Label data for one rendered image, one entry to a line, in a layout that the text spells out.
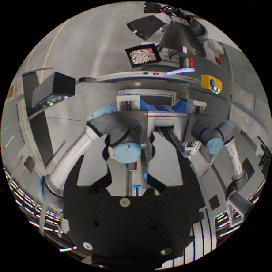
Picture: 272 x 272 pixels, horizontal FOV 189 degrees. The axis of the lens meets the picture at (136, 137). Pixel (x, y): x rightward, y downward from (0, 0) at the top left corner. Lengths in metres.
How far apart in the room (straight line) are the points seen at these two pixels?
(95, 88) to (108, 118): 1.37
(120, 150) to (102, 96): 1.36
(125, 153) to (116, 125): 0.11
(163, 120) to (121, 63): 1.21
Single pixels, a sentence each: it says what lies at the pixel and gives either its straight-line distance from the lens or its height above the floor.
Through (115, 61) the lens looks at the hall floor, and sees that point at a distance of 1.63.
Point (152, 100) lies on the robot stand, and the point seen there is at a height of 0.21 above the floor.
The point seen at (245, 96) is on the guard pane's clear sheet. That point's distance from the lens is 1.03.
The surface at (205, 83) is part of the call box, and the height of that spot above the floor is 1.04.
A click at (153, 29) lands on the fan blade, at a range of 0.69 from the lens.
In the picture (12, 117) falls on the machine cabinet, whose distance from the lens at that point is 5.89.
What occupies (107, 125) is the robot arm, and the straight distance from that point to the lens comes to 0.32.
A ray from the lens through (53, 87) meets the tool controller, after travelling 0.45.
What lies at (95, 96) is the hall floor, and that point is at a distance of 1.68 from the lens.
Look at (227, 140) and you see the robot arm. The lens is 0.64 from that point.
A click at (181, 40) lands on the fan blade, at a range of 0.50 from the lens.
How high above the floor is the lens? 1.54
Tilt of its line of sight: 58 degrees down
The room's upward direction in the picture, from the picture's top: 177 degrees clockwise
